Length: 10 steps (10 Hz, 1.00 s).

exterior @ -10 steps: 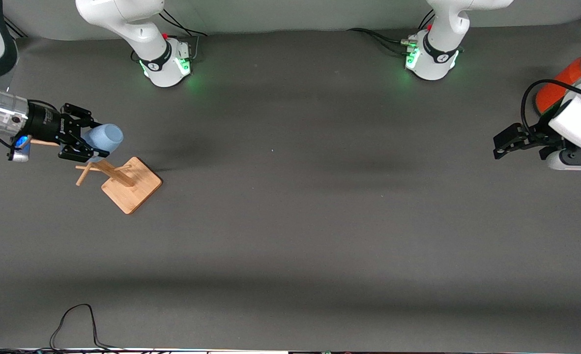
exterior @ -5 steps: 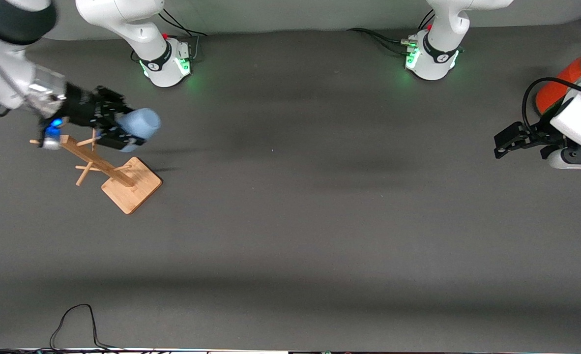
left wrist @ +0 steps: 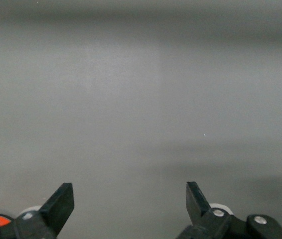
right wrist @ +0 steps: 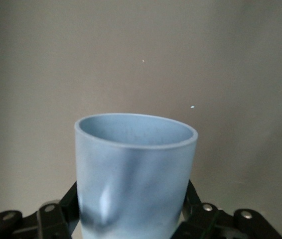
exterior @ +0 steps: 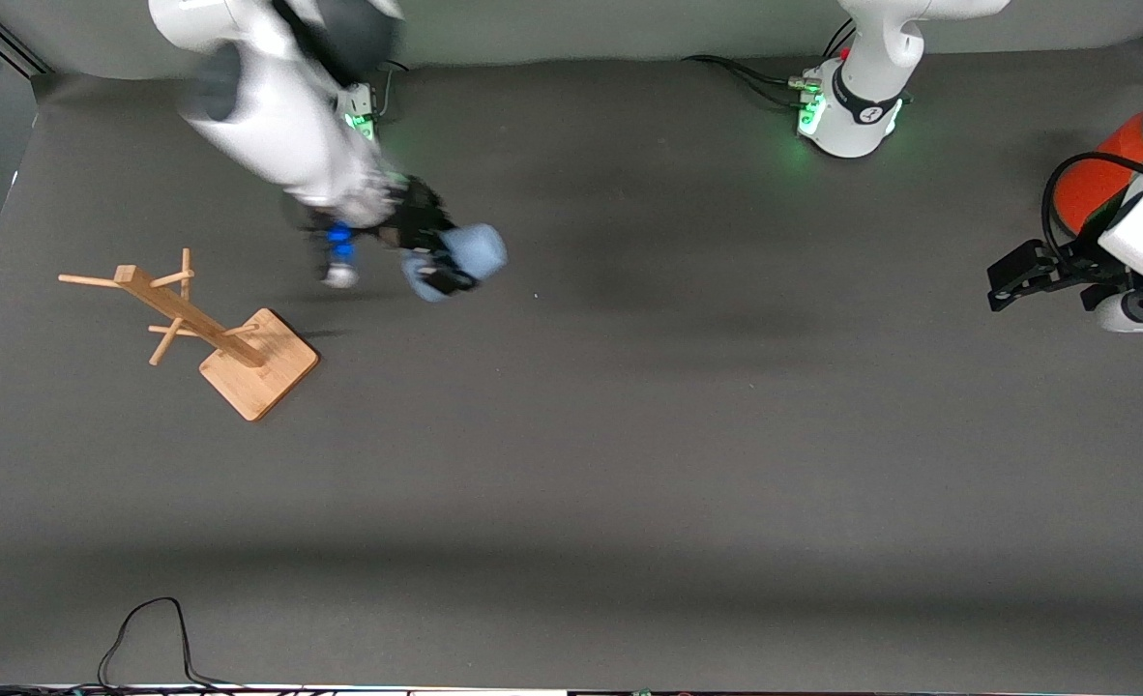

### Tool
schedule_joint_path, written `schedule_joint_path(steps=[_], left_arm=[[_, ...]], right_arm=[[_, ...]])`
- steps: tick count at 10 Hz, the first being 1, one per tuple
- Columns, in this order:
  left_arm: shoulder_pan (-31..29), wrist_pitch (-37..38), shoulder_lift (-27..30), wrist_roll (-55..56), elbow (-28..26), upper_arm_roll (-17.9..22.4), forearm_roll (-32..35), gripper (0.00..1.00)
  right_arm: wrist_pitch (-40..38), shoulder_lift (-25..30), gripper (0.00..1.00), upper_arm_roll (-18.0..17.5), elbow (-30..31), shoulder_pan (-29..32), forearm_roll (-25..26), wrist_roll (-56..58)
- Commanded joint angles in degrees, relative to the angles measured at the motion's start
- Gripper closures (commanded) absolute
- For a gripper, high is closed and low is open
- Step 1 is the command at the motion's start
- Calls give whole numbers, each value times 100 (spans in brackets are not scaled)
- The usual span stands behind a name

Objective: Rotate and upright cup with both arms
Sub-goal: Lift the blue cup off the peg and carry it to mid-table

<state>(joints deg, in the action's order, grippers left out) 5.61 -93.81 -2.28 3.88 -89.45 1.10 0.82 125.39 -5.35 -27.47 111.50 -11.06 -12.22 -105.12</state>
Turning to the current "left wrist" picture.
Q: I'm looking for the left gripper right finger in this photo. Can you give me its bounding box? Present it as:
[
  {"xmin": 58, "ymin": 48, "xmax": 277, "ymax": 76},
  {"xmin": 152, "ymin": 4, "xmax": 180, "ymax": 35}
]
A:
[{"xmin": 175, "ymin": 181, "xmax": 251, "ymax": 239}]

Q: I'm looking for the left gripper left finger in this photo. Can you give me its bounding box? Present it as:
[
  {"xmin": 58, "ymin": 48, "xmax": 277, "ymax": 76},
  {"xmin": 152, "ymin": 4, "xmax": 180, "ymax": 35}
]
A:
[{"xmin": 0, "ymin": 182, "xmax": 75, "ymax": 239}]

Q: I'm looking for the dark grey table mat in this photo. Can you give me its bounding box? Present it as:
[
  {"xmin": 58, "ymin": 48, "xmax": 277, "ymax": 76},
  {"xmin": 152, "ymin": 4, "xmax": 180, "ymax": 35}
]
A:
[{"xmin": 0, "ymin": 0, "xmax": 282, "ymax": 239}]

